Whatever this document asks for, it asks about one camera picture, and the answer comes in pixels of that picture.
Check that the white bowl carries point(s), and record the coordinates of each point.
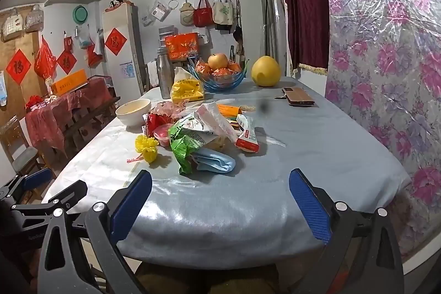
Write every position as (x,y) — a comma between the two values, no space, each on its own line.
(133,111)

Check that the white red snack wrapper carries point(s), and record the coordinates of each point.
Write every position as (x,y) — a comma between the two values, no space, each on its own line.
(248,139)

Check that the cream hanging bag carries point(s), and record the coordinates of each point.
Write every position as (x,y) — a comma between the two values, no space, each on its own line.
(186,11)

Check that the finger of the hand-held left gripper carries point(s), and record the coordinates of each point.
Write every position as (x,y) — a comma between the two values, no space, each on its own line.
(36,178)
(69,192)

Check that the orange cardboard box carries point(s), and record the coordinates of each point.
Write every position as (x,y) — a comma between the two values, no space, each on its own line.
(69,82)

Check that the green basin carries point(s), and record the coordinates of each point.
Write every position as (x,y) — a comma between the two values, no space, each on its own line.
(80,14)

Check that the wooden chair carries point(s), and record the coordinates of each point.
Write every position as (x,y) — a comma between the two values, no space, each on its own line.
(20,152)

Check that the yellow tissue pack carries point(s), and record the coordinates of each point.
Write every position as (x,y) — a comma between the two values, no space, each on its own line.
(186,87)

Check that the red diamond poster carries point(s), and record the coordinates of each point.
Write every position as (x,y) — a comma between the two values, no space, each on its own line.
(115,41)
(66,61)
(18,68)

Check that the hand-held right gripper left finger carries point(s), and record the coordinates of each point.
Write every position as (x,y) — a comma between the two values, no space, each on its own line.
(132,204)

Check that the red orange gift box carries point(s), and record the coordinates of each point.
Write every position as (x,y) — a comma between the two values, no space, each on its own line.
(182,46)

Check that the flat orange box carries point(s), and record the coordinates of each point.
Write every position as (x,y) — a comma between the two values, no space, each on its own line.
(229,109)

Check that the red plastic bag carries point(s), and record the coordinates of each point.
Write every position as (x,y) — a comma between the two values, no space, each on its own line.
(44,61)

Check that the steel thermos flask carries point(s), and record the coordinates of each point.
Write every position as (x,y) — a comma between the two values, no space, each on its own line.
(163,77)

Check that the wooden bench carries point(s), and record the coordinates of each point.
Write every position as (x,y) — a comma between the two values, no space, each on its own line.
(88,121)

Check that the dark red curtain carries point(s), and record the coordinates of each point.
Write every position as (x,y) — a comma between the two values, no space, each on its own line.
(305,4)

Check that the yellow pomelo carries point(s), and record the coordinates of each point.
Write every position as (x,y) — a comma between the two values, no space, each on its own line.
(265,71)

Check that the grey tablecloth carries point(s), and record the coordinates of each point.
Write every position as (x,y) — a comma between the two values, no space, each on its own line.
(293,159)

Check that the apple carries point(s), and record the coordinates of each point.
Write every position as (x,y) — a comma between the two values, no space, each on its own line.
(217,61)

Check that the floral mattress in plastic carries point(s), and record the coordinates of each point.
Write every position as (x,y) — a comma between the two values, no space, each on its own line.
(382,56)

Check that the clear cup with red foil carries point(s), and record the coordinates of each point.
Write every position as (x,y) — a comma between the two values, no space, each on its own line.
(162,135)

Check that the beige tote bag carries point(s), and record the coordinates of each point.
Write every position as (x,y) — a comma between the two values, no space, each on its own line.
(223,10)

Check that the wrapped orange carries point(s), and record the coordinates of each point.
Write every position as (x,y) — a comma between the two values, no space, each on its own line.
(234,67)
(203,68)

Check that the red lace table cover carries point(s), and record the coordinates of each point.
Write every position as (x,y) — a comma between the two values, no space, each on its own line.
(65,108)

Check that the white refrigerator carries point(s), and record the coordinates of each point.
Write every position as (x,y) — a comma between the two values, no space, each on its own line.
(119,66)

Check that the green snack wrapper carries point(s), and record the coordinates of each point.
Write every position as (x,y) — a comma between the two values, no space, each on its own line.
(182,149)

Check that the red snack bag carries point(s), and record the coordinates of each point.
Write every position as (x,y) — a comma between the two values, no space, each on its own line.
(155,120)

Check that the blue glass fruit bowl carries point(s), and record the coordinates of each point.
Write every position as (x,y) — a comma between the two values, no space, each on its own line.
(224,82)

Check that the pink candy wrappers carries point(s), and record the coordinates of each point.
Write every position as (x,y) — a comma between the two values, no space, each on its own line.
(168,106)

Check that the pale patterned hanging bag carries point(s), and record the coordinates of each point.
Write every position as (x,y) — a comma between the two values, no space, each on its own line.
(12,23)

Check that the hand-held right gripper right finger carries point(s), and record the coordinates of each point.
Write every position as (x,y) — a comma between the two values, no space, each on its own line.
(310,208)

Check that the white plastic bag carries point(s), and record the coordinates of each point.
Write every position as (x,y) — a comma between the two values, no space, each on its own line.
(212,120)

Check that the red tote bag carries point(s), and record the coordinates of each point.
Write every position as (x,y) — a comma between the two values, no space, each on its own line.
(203,13)

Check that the light blue face mask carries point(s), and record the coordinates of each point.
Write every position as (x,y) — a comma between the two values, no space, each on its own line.
(215,161)

